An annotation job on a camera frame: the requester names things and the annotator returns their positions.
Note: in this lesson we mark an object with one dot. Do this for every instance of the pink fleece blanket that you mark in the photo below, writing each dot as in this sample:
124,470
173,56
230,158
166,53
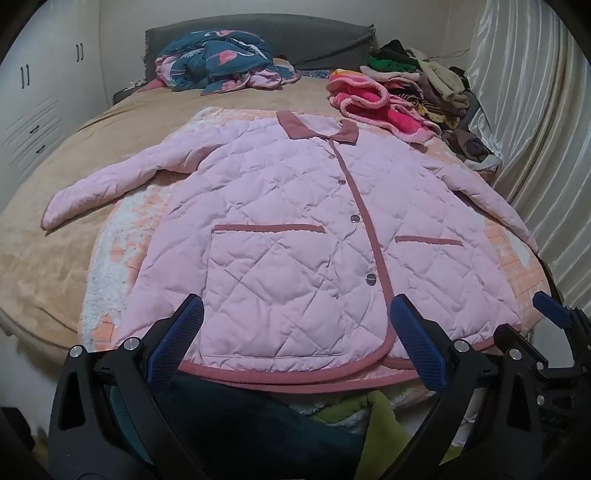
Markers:
364,99

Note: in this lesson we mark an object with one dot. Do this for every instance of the dark teal garment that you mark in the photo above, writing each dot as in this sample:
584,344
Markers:
254,424

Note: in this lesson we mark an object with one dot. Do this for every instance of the pink quilted jacket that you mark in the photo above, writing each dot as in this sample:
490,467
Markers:
277,207

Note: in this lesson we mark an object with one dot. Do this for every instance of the teal flamingo print quilt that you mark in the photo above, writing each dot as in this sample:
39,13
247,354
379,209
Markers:
217,60

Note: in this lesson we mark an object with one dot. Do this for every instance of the olive green garment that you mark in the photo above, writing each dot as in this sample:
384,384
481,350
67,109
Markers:
383,429

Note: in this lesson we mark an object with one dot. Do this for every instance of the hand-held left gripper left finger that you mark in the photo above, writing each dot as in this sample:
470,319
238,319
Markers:
178,332

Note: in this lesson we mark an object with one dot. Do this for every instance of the orange plaid bear blanket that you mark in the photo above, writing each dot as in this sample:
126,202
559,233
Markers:
108,277

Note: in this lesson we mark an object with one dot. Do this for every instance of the patterned pillow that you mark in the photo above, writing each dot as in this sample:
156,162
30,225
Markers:
314,74

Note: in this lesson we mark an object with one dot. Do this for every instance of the white wardrobe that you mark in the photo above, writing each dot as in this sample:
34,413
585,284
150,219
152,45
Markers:
46,92

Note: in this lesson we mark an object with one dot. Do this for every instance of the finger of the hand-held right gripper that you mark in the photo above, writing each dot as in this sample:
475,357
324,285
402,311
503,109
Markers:
508,334
549,309

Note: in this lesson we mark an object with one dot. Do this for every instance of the pile of folded clothes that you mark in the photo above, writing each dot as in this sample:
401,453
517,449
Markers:
438,83

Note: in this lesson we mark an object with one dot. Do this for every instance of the grey padded headboard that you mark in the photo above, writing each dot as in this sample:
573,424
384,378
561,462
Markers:
300,37

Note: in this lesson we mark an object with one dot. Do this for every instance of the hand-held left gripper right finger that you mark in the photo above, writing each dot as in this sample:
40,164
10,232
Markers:
415,337

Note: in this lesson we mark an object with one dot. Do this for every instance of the shiny cream curtain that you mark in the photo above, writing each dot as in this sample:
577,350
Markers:
531,115

